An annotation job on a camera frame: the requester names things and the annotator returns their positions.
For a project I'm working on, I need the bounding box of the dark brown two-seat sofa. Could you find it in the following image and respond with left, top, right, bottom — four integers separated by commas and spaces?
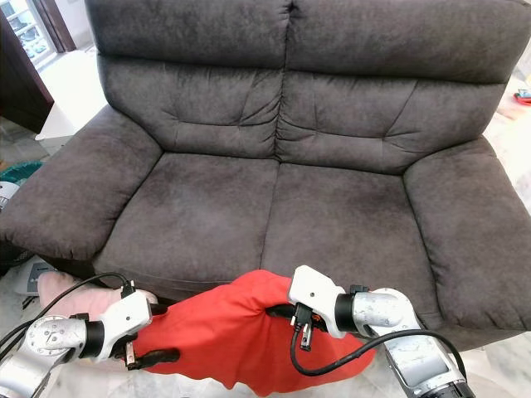
0, 0, 531, 353

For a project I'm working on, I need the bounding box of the white side table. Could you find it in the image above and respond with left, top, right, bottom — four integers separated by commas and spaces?
36, 48, 109, 154

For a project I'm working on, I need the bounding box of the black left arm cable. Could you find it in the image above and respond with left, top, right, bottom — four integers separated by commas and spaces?
0, 272, 134, 391

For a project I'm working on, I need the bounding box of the red pillow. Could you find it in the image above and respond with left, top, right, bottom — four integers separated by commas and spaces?
129, 269, 374, 397

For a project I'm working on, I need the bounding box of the teal plastic basket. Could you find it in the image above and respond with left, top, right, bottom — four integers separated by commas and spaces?
0, 160, 42, 185

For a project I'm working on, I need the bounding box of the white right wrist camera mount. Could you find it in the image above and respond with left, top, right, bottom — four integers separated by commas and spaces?
289, 265, 349, 337

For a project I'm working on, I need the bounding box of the brown framed glass cabinet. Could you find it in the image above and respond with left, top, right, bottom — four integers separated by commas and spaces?
4, 0, 80, 67

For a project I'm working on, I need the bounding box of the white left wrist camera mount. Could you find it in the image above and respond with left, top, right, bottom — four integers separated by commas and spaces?
101, 290, 154, 362

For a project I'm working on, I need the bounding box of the pale pink pillow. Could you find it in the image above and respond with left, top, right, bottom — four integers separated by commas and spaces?
37, 272, 158, 320

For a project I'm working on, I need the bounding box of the dark brown wooden door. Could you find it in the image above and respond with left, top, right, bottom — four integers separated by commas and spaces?
0, 17, 55, 133

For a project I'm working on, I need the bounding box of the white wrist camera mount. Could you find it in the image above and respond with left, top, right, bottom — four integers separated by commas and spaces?
101, 290, 154, 362
289, 265, 349, 337

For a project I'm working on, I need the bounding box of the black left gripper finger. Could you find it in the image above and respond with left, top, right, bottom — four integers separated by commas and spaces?
133, 348, 182, 368

